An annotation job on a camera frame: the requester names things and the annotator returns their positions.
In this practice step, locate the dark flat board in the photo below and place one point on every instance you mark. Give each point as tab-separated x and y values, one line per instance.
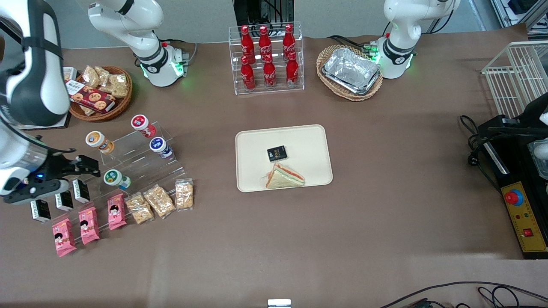
60	123

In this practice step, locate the clear acrylic step stand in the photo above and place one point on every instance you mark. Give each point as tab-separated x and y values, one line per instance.
132	159

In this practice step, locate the grey metal shelf frame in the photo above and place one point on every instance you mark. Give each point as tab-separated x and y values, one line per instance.
535	15

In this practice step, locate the rice cracker packet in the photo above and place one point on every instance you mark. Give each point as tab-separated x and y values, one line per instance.
184	194
159	201
139	208

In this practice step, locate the small white box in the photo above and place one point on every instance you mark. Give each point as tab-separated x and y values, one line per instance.
279	303

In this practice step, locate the black machine with yellow panel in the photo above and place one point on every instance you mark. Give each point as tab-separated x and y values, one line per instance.
513	171

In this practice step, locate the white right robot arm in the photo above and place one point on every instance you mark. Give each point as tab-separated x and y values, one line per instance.
47	55

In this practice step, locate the aluminium foil tray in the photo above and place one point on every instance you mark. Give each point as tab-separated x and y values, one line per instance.
351	70

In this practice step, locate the clear bagged snack packet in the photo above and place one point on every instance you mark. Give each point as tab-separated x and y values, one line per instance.
90	76
87	110
104	73
117	85

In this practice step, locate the pink snack packet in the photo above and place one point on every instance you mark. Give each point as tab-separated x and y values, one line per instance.
88	225
116	211
64	237

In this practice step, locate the green gum bottle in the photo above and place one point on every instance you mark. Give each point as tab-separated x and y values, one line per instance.
113	177

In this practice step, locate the wrapped triangle sandwich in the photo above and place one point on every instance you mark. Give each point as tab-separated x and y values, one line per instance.
284	177

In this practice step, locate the red gum bottle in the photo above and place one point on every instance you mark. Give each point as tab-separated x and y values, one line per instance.
143	125

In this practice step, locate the small black snack packet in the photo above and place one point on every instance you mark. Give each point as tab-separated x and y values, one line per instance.
277	154

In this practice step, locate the clear acrylic bottle rack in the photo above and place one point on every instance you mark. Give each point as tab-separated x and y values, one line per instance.
277	81

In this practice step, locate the brown wicker basket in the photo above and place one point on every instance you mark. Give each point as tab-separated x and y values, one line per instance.
122	105

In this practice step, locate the black equipment cabinet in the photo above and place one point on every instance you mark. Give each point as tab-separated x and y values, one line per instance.
246	10

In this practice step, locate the light wicker basket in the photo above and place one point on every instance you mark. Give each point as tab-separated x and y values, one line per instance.
329	53

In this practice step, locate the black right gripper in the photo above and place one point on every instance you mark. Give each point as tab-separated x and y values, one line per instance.
55	167

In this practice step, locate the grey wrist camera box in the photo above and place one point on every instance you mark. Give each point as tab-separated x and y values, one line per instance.
36	191

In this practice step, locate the red cookie box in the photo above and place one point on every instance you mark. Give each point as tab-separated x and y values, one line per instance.
92	99

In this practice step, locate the red cola bottle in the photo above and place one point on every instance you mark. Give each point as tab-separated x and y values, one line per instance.
247	77
247	42
269	75
288	40
264	40
292	72

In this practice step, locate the black and white carton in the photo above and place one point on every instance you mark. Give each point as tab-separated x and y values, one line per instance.
81	191
40	211
64	201

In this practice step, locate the beige plastic tray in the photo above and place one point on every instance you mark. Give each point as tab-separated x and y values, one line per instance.
302	145

